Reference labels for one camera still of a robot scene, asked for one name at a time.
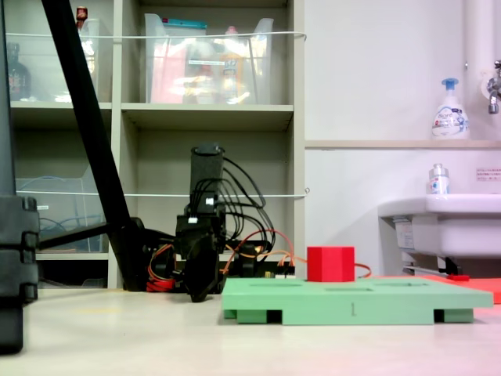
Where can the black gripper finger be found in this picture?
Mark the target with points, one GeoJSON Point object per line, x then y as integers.
{"type": "Point", "coordinates": [194, 280]}
{"type": "Point", "coordinates": [210, 274]}

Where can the red octagonal pillar block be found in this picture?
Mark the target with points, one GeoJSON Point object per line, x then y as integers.
{"type": "Point", "coordinates": [330, 264]}

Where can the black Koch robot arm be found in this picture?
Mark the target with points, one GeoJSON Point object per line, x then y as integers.
{"type": "Point", "coordinates": [206, 168]}

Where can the yellow tape tag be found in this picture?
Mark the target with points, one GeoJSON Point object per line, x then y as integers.
{"type": "Point", "coordinates": [98, 311]}

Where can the beige shelving unit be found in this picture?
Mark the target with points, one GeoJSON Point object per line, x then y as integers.
{"type": "Point", "coordinates": [207, 117]}

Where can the black tripod brace bar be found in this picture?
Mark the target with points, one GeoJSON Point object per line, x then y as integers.
{"type": "Point", "coordinates": [70, 237]}

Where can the green shape sorter board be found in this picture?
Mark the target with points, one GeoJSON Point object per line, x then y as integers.
{"type": "Point", "coordinates": [352, 303]}

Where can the black slanted tripod leg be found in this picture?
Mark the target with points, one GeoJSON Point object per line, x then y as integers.
{"type": "Point", "coordinates": [90, 129]}

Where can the pink packet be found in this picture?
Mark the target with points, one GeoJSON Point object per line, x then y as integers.
{"type": "Point", "coordinates": [168, 78]}

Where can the yellow bottle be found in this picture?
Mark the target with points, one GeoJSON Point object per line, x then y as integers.
{"type": "Point", "coordinates": [233, 74]}

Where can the large clear storage bin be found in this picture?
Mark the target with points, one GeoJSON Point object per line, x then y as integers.
{"type": "Point", "coordinates": [207, 70]}

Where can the black notched tripod leg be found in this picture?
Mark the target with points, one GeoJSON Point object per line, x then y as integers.
{"type": "Point", "coordinates": [15, 250]}

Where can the dark glass bottle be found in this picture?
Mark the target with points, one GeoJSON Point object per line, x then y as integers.
{"type": "Point", "coordinates": [17, 78]}

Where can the white wash basin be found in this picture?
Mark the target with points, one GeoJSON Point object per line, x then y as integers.
{"type": "Point", "coordinates": [450, 227]}

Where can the small clear sanitizer bottle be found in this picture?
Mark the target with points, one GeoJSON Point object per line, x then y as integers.
{"type": "Point", "coordinates": [438, 182]}

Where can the red capped bottle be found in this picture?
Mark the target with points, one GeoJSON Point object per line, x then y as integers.
{"type": "Point", "coordinates": [82, 15]}

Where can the white pump soap bottle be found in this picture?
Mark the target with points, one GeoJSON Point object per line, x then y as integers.
{"type": "Point", "coordinates": [450, 117]}

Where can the metal faucet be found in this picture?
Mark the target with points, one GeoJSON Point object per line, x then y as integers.
{"type": "Point", "coordinates": [494, 94]}

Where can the small wall label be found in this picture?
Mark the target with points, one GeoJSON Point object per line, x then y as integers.
{"type": "Point", "coordinates": [489, 174]}

